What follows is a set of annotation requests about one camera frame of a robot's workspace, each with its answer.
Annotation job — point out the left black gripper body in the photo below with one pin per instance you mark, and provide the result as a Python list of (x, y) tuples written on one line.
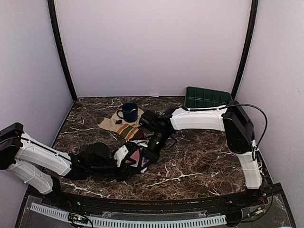
[(95, 170)]

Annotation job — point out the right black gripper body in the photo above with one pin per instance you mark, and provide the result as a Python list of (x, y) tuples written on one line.
[(155, 153)]

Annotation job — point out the pink patterned sock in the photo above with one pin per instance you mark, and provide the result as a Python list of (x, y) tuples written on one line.
[(135, 159)]

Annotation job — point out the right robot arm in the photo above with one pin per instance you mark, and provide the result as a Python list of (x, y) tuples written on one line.
[(231, 119)]

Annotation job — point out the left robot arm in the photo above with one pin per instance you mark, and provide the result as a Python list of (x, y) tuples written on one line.
[(20, 154)]

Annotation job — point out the beige striped sock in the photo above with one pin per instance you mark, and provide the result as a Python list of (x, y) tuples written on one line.
[(128, 131)]

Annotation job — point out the dark blue mug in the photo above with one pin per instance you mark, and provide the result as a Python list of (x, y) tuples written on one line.
[(128, 112)]

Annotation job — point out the green compartment tray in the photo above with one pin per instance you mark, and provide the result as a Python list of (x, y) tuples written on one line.
[(205, 98)]

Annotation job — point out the black front rail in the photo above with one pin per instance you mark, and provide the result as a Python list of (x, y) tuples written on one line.
[(227, 203)]

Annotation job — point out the white slotted cable duct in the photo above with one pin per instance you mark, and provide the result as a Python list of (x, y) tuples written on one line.
[(127, 220)]

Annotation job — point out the black right frame post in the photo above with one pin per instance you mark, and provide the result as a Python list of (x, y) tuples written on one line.
[(246, 47)]

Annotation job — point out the black frame post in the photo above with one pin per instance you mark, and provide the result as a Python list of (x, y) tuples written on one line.
[(60, 49), (246, 47)]

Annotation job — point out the black left frame post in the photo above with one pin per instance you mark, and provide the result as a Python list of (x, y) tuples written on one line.
[(60, 49)]

